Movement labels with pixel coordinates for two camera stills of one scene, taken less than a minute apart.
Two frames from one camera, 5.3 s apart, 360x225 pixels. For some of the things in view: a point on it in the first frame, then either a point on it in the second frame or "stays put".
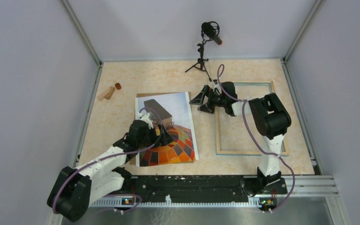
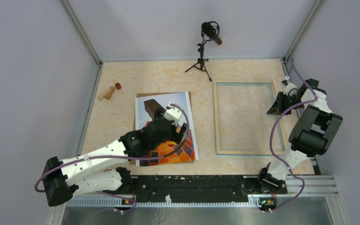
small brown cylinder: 118,86 stays put
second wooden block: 108,95 stays put
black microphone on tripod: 209,30 stays put
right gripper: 207,92 → 277,108
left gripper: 164,138 → 177,137
